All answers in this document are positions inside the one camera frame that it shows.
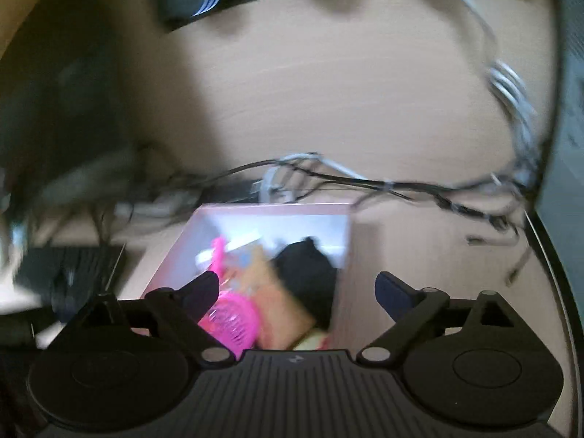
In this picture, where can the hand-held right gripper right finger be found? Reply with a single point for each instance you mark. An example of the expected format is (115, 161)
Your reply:
(392, 294)

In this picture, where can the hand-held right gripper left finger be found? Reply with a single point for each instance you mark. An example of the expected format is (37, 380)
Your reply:
(200, 294)

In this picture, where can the pink plastic net scoop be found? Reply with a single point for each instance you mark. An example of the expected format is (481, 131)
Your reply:
(232, 324)

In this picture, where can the tan furry patchwork pouch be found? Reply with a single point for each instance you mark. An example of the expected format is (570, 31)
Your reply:
(278, 310)

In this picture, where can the black plush toy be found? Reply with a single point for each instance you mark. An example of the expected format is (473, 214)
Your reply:
(305, 273)

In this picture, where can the orange yellow toy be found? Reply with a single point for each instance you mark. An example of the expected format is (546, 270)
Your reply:
(312, 342)

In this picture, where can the pink cardboard box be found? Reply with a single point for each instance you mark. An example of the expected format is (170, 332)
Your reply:
(283, 226)

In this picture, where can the white power strip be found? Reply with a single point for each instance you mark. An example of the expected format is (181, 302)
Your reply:
(155, 207)

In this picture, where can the black keyboard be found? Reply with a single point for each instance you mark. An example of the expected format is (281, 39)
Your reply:
(77, 269)

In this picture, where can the glass panel computer case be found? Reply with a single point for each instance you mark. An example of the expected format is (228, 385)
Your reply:
(565, 191)

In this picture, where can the black computer monitor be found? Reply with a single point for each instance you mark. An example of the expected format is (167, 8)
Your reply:
(54, 123)

